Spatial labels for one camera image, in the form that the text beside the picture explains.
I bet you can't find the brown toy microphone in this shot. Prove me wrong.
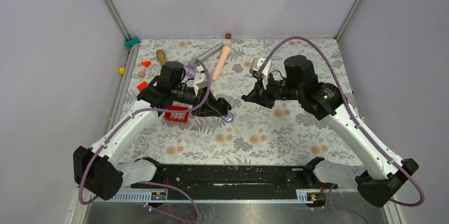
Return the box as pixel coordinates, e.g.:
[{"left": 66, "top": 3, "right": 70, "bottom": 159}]
[{"left": 156, "top": 49, "right": 167, "bottom": 66}]

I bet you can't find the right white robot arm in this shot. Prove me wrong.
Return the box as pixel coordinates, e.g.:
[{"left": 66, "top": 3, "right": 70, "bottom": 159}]
[{"left": 241, "top": 55, "right": 419, "bottom": 208}]

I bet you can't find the floral patterned mat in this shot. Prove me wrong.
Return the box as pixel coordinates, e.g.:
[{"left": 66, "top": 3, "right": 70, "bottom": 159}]
[{"left": 120, "top": 39, "right": 362, "bottom": 166}]

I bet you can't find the pink toy microphone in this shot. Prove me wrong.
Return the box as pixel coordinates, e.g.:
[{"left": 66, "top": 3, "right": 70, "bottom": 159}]
[{"left": 212, "top": 43, "right": 232, "bottom": 82}]

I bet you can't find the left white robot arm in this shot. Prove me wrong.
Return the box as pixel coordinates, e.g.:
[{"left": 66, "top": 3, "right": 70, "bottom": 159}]
[{"left": 73, "top": 61, "right": 234, "bottom": 204}]

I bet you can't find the silver grey microphone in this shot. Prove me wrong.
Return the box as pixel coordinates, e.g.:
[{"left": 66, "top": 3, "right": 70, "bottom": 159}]
[{"left": 187, "top": 42, "right": 225, "bottom": 69}]

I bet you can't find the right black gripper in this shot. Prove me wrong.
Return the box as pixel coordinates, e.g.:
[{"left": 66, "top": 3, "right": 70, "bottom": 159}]
[{"left": 246, "top": 71, "right": 303, "bottom": 109}]

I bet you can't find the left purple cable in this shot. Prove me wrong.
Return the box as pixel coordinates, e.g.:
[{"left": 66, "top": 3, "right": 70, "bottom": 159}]
[{"left": 77, "top": 59, "right": 212, "bottom": 224}]

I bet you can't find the lilac oval earbud case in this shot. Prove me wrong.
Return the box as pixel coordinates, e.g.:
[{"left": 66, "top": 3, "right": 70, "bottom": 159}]
[{"left": 221, "top": 111, "right": 234, "bottom": 123}]

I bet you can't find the purple glitter microphone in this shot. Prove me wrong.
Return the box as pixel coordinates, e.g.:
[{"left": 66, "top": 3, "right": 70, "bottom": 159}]
[{"left": 177, "top": 61, "right": 197, "bottom": 78}]

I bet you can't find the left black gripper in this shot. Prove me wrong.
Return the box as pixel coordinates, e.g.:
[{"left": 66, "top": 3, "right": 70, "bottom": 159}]
[{"left": 172, "top": 84, "right": 223, "bottom": 117}]

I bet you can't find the red lego brick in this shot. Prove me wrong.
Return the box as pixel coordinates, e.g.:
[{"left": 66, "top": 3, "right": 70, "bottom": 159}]
[{"left": 164, "top": 105, "right": 189, "bottom": 123}]

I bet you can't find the red triangle block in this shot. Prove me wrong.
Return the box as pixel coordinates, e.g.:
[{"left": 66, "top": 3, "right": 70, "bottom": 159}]
[{"left": 141, "top": 60, "right": 151, "bottom": 68}]

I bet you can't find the teal corner clip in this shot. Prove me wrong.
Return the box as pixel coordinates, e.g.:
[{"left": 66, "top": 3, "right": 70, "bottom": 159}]
[{"left": 124, "top": 36, "right": 140, "bottom": 48}]

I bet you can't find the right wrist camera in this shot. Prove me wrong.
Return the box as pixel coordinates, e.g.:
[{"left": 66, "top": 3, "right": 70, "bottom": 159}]
[{"left": 249, "top": 58, "right": 271, "bottom": 79}]

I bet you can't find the black earbud charging case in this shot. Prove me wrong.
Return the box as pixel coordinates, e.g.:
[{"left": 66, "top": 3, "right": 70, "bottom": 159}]
[{"left": 218, "top": 98, "right": 232, "bottom": 115}]

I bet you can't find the red wedge block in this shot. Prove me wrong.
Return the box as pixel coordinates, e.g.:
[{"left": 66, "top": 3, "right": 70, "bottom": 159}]
[{"left": 137, "top": 81, "right": 148, "bottom": 91}]

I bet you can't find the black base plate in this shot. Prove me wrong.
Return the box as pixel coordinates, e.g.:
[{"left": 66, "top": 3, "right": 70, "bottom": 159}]
[{"left": 131, "top": 158, "right": 331, "bottom": 201}]

